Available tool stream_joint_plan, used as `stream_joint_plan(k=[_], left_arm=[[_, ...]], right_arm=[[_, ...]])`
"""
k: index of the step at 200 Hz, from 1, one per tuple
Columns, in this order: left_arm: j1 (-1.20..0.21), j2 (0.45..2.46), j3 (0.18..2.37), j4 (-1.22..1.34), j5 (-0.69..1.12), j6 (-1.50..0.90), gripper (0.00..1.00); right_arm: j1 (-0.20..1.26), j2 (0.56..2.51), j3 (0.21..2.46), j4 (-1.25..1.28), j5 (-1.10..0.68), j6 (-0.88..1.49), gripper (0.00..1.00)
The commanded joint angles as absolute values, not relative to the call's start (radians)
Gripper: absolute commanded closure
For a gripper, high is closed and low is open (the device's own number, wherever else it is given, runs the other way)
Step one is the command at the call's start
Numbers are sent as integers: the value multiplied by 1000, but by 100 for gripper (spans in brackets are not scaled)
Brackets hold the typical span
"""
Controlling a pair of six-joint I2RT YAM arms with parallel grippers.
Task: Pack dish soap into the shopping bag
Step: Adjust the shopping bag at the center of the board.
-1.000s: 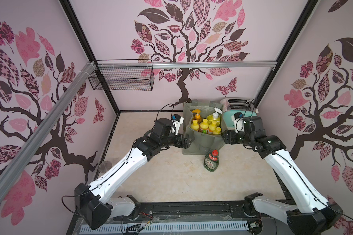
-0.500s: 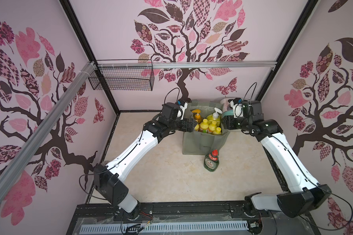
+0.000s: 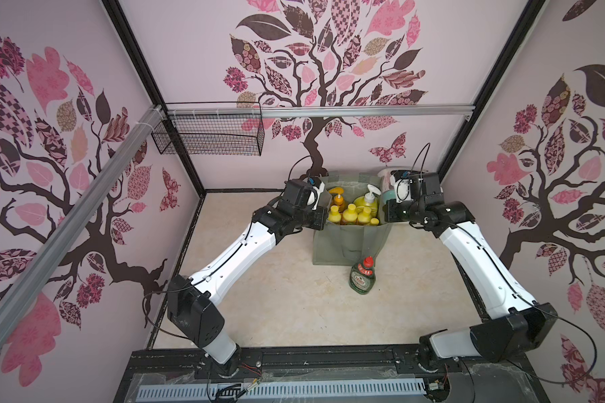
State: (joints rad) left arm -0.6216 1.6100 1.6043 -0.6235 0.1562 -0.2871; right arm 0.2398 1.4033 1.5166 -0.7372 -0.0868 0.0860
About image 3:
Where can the grey-green shopping bag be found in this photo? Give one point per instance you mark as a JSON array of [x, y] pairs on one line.
[[344, 245]]

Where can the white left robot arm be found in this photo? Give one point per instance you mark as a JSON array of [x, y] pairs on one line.
[[192, 302]]

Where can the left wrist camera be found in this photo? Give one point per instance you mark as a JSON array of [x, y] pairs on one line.
[[303, 193]]

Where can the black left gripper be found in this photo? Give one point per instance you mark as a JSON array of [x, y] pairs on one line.
[[321, 214]]

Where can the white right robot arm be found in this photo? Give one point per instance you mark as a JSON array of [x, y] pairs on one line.
[[516, 322]]

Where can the dark green bottle red cap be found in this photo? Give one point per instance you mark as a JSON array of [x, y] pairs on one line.
[[362, 276]]

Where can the large yellow dish soap bottle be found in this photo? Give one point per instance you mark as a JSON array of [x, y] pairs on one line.
[[369, 200]]

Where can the black wire basket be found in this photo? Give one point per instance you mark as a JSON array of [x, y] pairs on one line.
[[211, 128]]

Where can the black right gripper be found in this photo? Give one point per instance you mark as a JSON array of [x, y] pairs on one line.
[[392, 211]]

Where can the mint green toaster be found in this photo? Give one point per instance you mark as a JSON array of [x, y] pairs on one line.
[[388, 182]]

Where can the orange pump soap bottle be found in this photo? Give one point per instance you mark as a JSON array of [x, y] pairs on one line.
[[337, 198]]

